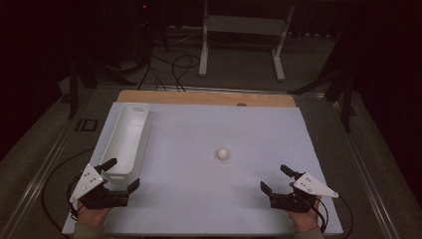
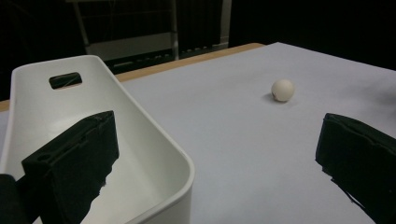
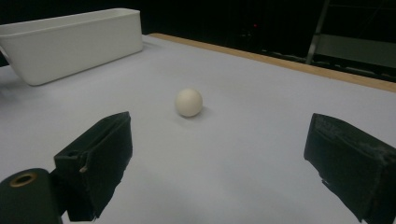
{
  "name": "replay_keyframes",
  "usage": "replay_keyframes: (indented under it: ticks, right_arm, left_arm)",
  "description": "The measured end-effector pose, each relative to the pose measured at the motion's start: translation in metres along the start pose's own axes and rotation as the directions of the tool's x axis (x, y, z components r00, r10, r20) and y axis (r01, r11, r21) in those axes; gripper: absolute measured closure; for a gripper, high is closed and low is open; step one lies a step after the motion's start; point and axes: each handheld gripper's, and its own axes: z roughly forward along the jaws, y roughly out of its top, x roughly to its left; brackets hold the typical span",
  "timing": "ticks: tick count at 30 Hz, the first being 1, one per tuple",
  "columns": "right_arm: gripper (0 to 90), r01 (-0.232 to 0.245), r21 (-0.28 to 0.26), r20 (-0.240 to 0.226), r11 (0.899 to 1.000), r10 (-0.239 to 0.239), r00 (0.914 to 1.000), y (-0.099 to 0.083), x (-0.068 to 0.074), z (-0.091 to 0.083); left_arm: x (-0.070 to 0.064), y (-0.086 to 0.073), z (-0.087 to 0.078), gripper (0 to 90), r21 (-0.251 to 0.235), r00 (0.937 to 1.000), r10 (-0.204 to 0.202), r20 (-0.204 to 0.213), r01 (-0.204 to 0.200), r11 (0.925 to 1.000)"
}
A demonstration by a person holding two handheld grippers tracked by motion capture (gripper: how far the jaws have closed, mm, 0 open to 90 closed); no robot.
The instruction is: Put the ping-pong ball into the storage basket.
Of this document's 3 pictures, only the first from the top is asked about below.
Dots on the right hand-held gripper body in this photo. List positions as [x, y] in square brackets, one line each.
[313, 186]

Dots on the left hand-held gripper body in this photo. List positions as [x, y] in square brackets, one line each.
[87, 181]

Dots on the white plastic bin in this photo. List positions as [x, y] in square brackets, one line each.
[127, 139]

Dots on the white ball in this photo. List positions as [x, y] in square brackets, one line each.
[222, 154]

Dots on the person's right hand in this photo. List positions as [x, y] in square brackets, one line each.
[307, 220]

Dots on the person's left hand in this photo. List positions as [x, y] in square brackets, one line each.
[91, 216]

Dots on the white table mat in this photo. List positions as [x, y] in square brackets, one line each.
[212, 192]

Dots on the black tripod stand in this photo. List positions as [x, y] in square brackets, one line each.
[73, 89]
[346, 99]

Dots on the white metal stand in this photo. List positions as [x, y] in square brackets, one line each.
[244, 25]

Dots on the small black floor frame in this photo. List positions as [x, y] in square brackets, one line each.
[87, 125]

